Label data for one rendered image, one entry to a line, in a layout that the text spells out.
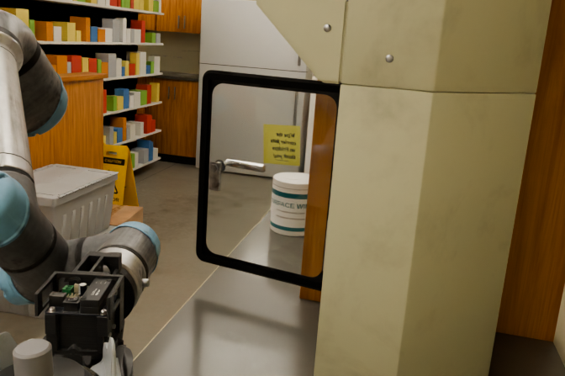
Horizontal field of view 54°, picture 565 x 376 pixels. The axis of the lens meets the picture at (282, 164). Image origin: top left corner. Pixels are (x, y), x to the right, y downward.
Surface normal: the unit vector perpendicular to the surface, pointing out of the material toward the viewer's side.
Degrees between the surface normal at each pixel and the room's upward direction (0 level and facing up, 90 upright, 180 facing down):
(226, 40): 90
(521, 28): 90
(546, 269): 90
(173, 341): 0
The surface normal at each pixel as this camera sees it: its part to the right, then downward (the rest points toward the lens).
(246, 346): 0.07, -0.97
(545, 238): -0.23, 0.20
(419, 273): 0.52, 0.22
